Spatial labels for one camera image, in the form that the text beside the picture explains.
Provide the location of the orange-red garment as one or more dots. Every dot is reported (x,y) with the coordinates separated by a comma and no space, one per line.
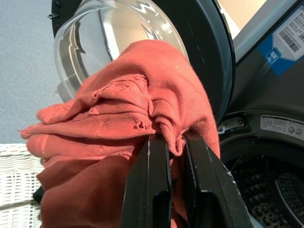
(142,95)

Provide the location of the black garment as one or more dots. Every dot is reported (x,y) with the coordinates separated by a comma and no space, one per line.
(38,196)

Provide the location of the grey washing machine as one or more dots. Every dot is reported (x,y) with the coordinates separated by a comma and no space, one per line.
(261,95)

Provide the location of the pale woven basket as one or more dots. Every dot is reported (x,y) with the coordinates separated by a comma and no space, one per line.
(16,171)

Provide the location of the round glass washing machine door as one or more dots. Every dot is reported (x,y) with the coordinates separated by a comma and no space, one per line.
(209,47)

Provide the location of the metal door hinge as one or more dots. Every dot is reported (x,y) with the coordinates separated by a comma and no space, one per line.
(232,126)

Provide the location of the white warning label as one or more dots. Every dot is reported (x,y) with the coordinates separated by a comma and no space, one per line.
(280,126)

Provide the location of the blue white barcode sticker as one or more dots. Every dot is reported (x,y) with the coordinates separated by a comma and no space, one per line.
(285,42)

